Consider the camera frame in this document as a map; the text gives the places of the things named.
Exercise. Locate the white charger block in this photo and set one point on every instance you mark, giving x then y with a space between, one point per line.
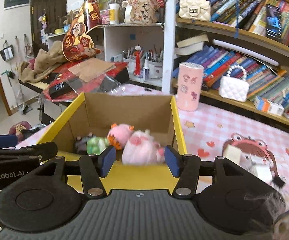
262 172

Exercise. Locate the pink plush pig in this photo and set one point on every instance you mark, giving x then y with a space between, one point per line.
142 149

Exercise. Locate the wooden bookshelf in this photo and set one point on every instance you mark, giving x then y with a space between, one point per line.
243 48

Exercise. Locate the black binder clip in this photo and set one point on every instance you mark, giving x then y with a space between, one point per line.
278 182

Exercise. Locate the white shelf unit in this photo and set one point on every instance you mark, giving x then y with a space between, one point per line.
115 39

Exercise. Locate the orange white small box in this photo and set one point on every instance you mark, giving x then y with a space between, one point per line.
268 106

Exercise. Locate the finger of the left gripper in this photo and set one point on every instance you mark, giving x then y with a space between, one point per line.
8 140

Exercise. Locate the cream quilted handbag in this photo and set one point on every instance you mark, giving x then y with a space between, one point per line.
198 10

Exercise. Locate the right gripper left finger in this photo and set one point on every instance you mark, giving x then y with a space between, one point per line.
93 168

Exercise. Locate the beige cloth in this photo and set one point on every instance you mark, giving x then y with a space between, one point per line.
41 66

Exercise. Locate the black rectangular box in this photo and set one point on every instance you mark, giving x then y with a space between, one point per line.
59 90

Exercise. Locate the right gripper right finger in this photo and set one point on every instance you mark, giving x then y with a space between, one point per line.
186 168

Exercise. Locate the brown cardboard sheet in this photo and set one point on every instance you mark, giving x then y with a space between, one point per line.
91 68

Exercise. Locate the red white figurine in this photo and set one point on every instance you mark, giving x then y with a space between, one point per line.
138 61

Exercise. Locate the row of blue books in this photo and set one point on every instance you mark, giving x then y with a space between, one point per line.
263 80

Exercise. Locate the yellow cardboard box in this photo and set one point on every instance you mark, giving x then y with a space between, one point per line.
137 126

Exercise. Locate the pink checkered table mat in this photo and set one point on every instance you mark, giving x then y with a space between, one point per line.
211 131

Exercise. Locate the white pen holder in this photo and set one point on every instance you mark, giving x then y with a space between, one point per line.
155 68

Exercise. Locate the white quilted pearl handbag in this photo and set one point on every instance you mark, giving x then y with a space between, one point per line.
233 88

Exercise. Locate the pink cylindrical container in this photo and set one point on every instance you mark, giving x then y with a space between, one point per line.
189 84

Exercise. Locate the cream cube toy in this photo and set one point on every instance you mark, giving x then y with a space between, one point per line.
232 153

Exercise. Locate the red cartoon paper decoration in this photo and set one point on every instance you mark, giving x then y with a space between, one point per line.
77 44

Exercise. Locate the pink toy with orange spikes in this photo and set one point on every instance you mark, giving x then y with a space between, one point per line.
119 135

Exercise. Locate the green frog toy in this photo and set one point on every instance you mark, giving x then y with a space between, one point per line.
96 145

